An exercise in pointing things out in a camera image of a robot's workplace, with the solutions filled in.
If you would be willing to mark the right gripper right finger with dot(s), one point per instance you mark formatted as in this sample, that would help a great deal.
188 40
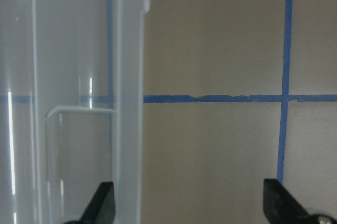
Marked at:
279 206

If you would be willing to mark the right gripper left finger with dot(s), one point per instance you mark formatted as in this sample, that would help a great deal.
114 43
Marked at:
101 208

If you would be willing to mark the clear plastic box lid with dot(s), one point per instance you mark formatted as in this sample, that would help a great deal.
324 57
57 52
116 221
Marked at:
71 107

